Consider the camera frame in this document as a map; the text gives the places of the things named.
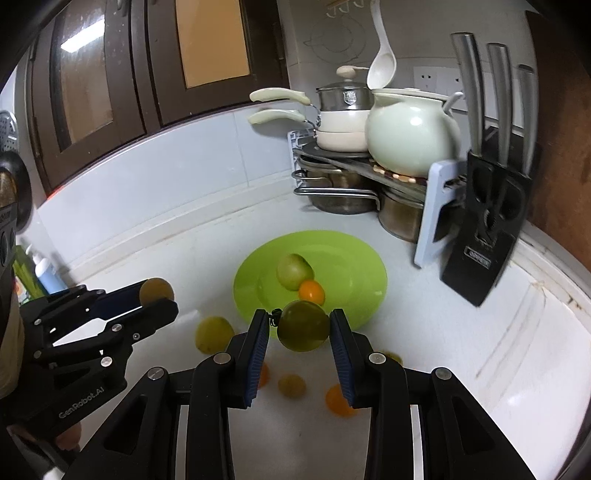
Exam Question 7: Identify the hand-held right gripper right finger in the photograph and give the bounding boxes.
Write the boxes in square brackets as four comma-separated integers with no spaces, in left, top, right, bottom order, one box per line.
[329,308,532,480]

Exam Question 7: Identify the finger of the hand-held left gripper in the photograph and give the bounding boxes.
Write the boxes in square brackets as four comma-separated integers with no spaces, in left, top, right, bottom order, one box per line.
[21,278,149,346]
[34,299,180,371]

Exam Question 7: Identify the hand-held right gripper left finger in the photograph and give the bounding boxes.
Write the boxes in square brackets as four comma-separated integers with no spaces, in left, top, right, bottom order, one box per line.
[60,308,273,480]

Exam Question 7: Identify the brown kiwi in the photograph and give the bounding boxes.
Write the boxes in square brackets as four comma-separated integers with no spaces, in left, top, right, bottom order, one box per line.
[140,278,175,308]

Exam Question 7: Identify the small yellow-green lime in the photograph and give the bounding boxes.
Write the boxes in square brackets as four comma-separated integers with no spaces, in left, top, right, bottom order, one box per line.
[278,375,306,398]

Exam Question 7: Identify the green apple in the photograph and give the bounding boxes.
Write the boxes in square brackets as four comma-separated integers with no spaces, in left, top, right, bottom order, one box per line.
[194,316,235,355]
[276,254,315,291]

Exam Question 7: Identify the green tomato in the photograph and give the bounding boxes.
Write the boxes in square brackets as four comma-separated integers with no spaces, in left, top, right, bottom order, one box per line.
[276,300,332,354]

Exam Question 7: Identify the green plastic plate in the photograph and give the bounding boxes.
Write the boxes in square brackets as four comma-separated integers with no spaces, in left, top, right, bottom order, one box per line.
[233,232,389,343]

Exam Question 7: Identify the person's left hand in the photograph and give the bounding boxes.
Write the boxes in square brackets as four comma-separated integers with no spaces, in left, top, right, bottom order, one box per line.
[54,421,84,450]

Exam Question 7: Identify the white pump bottle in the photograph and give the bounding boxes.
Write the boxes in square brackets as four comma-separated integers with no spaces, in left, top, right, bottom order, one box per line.
[28,247,64,297]

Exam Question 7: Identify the green dish soap bottle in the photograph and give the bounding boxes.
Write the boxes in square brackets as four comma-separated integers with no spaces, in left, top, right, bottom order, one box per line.
[14,247,43,302]

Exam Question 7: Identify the dark hanging pan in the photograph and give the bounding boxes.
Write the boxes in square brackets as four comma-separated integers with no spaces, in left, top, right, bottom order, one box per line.
[0,152,33,230]

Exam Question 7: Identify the gold mesh strainer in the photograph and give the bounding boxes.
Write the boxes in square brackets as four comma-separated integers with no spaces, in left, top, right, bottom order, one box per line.
[0,168,17,205]

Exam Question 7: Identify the black knife block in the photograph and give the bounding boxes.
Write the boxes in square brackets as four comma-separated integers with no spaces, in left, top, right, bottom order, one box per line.
[438,150,535,308]

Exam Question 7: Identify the grey pot rack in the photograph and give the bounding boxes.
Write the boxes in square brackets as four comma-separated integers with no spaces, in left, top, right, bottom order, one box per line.
[288,130,472,269]

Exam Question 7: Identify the wooden bead trivet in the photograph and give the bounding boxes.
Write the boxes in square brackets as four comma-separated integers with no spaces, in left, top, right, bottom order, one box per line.
[369,159,431,186]

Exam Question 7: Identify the brown glass cabinet door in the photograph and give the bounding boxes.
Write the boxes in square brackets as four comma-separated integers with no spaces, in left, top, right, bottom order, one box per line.
[25,0,149,197]
[131,0,290,129]

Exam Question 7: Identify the perforated steel steamer plate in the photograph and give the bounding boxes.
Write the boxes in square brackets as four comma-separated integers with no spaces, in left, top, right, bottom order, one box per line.
[0,110,20,154]

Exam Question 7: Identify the black kitchen scissors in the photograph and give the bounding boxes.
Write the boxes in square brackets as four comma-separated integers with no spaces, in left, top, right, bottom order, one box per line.
[475,175,523,241]

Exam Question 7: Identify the pale green ceramic pot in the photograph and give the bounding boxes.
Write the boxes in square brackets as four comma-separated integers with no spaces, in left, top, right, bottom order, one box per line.
[366,90,464,178]

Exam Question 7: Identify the steel pot with lid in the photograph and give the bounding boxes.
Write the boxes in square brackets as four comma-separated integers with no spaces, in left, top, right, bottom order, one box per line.
[316,65,375,114]

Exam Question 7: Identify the white ladle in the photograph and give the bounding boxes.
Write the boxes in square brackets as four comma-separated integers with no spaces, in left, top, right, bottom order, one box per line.
[367,0,398,88]

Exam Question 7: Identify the brown wooden cutting board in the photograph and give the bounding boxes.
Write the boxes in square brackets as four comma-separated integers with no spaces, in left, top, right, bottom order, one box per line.
[526,18,591,245]

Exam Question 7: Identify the steel pot with handle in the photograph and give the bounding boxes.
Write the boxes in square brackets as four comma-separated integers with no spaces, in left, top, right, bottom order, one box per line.
[292,168,384,216]

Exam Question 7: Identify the cream pan with handle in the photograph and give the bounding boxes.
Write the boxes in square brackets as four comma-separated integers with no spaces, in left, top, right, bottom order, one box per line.
[249,88,370,134]
[248,110,371,153]

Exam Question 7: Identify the white wall socket panel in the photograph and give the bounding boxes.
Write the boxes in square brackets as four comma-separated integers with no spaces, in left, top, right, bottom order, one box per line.
[413,66,462,93]

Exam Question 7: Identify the steel handled knife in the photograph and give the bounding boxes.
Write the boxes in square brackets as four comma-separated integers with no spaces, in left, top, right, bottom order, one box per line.
[487,42,514,163]
[450,32,486,161]
[515,65,539,177]

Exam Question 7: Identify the wire trivet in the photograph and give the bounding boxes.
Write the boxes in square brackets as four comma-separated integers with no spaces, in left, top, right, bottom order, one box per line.
[305,18,366,66]

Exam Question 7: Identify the white wire hook rack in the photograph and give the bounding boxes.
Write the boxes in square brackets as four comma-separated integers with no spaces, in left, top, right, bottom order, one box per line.
[323,0,370,19]

